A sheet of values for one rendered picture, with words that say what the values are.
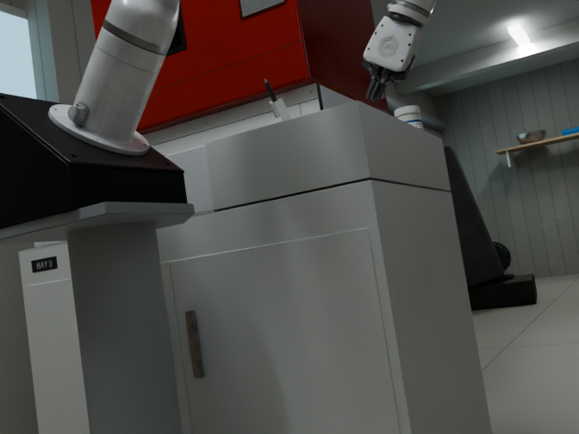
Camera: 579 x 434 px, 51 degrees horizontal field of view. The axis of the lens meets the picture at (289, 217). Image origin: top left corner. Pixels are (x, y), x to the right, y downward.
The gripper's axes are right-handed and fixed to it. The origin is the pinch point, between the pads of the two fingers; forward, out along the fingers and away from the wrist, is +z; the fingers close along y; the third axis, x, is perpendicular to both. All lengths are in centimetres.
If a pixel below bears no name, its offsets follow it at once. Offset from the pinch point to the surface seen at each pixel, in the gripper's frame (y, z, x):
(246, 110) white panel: -59, 18, 40
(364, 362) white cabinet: 28, 46, -18
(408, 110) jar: -5.3, -0.3, 34.8
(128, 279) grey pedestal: -8, 47, -44
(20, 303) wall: -145, 139, 54
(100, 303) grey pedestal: -9, 52, -47
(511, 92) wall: -182, -107, 794
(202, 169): -20.1, 28.7, -20.4
